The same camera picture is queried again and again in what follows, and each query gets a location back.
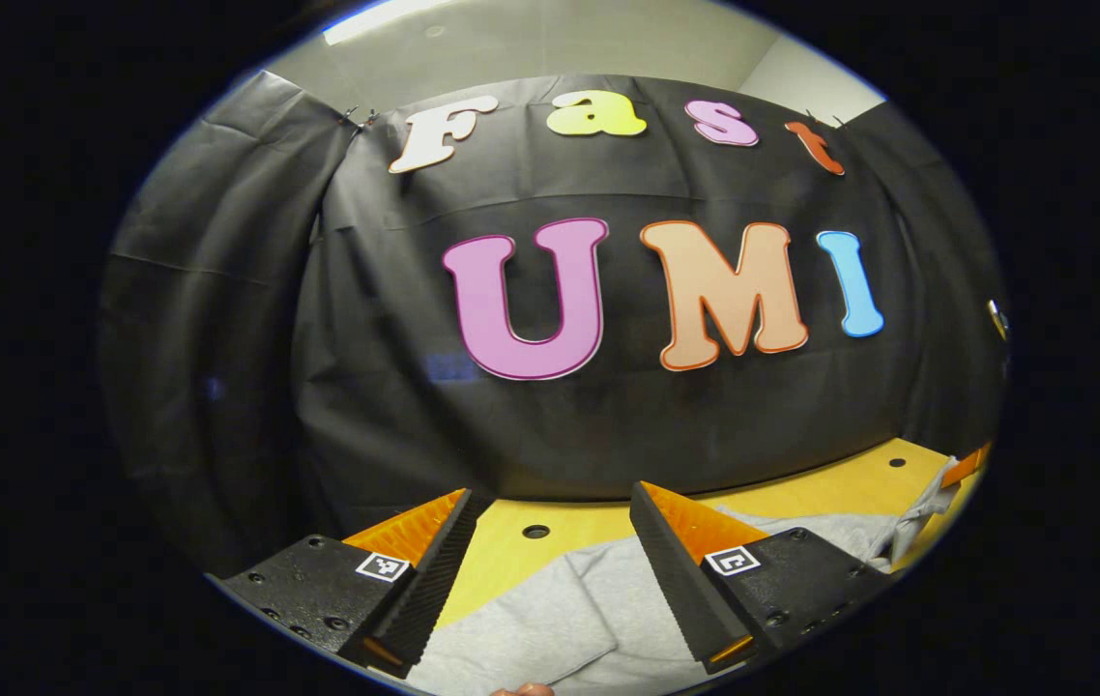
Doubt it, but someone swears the black backdrop cloth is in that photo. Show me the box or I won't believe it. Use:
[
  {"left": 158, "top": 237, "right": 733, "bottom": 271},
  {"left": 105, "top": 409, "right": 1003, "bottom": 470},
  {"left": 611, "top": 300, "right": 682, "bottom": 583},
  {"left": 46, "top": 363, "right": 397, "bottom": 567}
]
[{"left": 96, "top": 70, "right": 1010, "bottom": 581}]

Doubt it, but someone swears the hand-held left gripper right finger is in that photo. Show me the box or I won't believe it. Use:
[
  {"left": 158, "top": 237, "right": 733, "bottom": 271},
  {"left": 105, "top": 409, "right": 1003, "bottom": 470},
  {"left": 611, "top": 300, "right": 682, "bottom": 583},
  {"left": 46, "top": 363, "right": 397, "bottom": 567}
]
[{"left": 629, "top": 480, "right": 899, "bottom": 676}]

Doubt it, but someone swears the grey sweatshirt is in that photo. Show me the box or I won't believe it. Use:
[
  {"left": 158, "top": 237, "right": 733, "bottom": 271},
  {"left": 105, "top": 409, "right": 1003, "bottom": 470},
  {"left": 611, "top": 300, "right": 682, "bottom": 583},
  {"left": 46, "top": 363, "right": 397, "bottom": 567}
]
[{"left": 405, "top": 454, "right": 962, "bottom": 696}]

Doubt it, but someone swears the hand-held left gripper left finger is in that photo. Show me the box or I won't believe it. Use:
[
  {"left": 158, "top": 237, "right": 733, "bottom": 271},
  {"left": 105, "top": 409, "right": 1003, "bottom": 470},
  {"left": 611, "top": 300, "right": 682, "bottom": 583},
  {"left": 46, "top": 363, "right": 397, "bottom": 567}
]
[{"left": 207, "top": 488, "right": 498, "bottom": 680}]

